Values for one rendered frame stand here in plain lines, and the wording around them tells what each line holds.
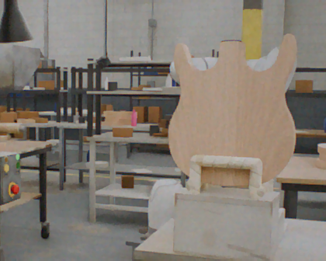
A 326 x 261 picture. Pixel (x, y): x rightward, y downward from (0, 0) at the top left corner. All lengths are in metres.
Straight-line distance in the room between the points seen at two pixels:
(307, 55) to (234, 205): 11.25
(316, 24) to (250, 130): 11.26
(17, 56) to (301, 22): 11.23
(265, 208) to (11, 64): 0.89
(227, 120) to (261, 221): 0.29
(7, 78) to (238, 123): 0.73
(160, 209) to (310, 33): 10.49
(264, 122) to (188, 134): 0.21
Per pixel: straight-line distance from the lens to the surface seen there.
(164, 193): 2.48
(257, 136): 1.53
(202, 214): 1.55
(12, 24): 2.00
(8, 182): 2.28
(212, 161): 1.53
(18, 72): 1.79
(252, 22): 8.64
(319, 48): 12.71
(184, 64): 1.57
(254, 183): 1.51
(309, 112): 12.67
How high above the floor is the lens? 1.39
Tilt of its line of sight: 8 degrees down
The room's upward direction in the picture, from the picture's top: 1 degrees clockwise
